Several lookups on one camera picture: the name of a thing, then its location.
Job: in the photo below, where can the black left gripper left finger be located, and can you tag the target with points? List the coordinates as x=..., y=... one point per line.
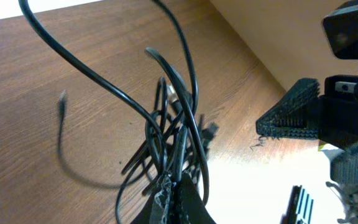
x=156, y=209

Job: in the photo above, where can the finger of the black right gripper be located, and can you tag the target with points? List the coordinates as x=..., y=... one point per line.
x=295, y=115

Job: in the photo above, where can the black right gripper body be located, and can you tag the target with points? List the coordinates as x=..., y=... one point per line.
x=339, y=125

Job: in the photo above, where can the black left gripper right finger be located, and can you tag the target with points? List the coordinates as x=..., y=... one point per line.
x=188, y=207

